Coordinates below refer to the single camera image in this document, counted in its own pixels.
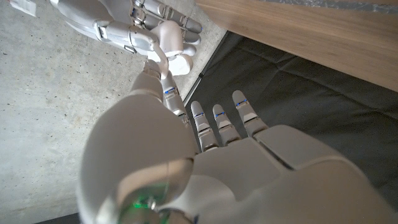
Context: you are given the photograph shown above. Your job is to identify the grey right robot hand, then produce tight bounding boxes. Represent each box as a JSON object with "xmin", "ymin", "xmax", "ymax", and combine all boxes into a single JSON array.
[{"xmin": 49, "ymin": 0, "xmax": 205, "ymax": 58}]

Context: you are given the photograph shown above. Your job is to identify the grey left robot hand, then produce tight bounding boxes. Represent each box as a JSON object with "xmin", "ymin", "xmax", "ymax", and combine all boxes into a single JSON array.
[{"xmin": 75, "ymin": 58, "xmax": 398, "ymax": 224}]

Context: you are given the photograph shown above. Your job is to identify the white AirPods case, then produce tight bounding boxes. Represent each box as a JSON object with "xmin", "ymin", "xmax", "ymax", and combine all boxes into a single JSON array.
[{"xmin": 147, "ymin": 20, "xmax": 193, "ymax": 77}]

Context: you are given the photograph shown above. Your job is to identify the black backdrop curtain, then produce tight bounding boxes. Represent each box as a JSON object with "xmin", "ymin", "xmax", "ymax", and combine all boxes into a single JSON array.
[{"xmin": 183, "ymin": 30, "xmax": 398, "ymax": 206}]

